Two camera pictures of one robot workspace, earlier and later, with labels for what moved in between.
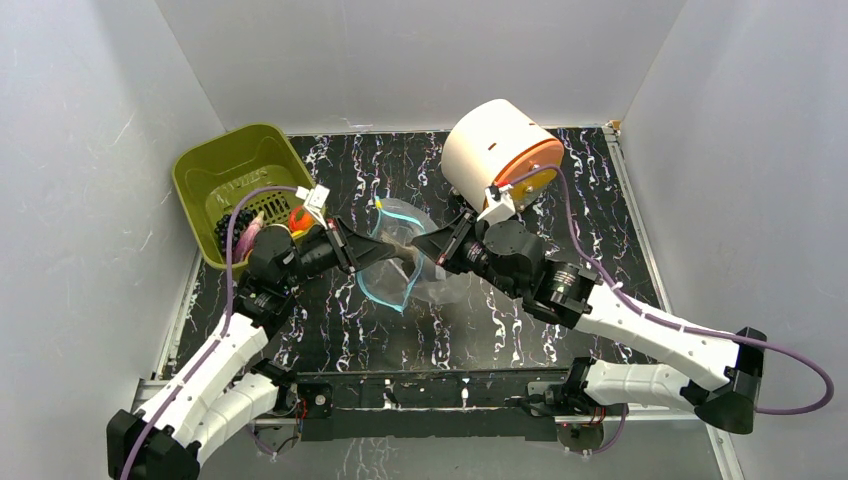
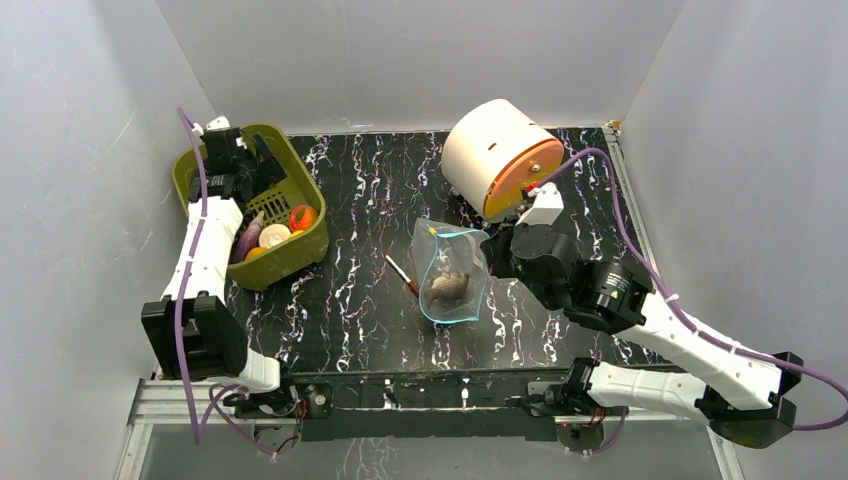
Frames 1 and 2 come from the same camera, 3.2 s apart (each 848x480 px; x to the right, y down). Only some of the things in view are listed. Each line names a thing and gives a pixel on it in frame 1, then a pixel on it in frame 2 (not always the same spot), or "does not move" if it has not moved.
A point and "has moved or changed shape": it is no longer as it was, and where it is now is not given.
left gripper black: (354, 252) → (270, 173)
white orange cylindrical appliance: (493, 144) does not move
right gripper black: (457, 242) → (499, 252)
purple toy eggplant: (246, 242) does not move
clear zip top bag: (411, 274) has moved or changed shape
